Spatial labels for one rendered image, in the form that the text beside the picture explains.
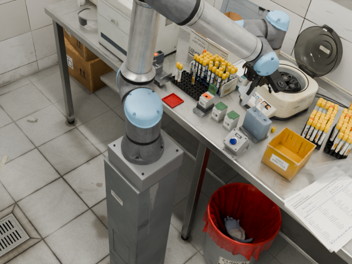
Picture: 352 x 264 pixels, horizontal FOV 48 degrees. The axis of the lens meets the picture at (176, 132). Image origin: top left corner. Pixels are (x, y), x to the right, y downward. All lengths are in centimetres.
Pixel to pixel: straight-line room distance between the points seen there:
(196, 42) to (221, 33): 81
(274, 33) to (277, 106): 42
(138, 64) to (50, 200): 138
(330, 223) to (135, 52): 85
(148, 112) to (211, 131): 45
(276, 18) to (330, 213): 68
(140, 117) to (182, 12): 36
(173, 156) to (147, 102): 25
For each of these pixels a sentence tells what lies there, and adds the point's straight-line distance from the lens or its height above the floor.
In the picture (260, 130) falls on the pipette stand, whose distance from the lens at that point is 155.
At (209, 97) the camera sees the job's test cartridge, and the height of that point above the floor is 95.
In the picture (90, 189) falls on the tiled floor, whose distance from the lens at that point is 245.
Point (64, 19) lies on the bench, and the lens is 220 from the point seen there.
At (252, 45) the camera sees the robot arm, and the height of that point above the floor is 138.
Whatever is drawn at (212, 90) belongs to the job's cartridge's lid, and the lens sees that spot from 162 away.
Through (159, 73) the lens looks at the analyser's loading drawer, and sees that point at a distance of 176.
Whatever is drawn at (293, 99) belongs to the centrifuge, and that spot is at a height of 99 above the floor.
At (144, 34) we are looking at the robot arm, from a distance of 117.
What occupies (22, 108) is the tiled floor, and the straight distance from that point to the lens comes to 300.
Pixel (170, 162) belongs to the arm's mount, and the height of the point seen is 94.
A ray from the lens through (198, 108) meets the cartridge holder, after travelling 164.
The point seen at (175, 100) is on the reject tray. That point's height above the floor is 88.
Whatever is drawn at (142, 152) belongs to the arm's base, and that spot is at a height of 101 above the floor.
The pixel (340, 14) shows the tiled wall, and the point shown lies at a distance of 183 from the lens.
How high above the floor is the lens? 199
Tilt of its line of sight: 46 degrees down
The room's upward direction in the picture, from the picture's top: 8 degrees clockwise
